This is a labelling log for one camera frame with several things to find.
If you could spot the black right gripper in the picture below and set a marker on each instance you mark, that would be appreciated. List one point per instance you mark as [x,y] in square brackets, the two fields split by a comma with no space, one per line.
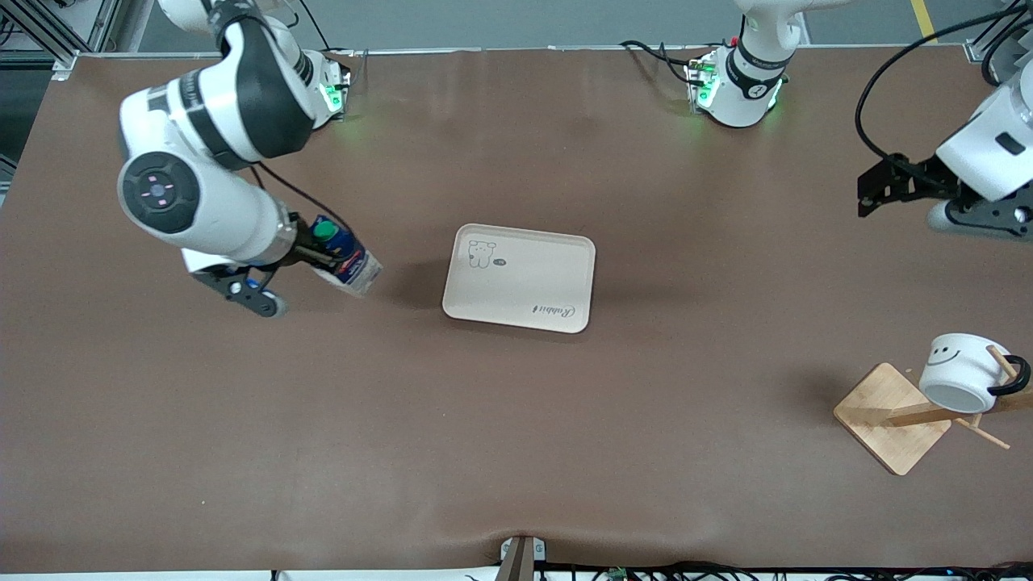
[304,245]

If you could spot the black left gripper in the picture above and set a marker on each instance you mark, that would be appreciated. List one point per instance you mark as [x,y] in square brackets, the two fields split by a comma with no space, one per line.
[922,178]

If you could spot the blue white milk carton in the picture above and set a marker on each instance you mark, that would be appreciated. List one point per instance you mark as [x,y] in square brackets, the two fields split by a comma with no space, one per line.
[349,262]

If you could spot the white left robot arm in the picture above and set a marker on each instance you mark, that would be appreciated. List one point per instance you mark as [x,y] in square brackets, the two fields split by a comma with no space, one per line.
[984,145]

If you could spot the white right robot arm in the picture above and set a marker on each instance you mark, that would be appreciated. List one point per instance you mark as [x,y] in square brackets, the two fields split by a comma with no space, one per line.
[226,121]

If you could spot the cream plastic tray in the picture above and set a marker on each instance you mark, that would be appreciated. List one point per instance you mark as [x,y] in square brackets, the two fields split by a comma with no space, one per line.
[520,278]

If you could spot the wooden mug rack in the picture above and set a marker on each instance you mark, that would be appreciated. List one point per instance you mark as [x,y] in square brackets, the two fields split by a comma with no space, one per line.
[888,420]

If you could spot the aluminium frame profile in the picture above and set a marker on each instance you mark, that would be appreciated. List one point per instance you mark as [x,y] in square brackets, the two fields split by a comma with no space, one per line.
[989,40]
[56,32]

